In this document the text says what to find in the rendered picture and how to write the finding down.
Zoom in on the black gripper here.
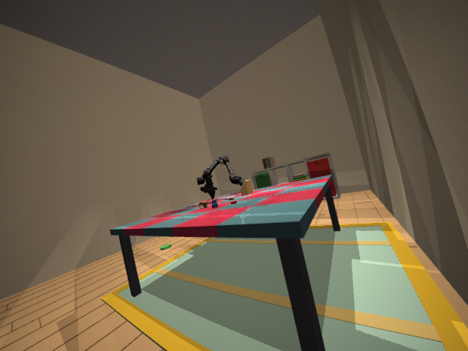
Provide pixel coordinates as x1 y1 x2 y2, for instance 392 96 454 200
204 182 217 199

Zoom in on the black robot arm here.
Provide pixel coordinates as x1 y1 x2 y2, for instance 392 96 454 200
197 156 244 192

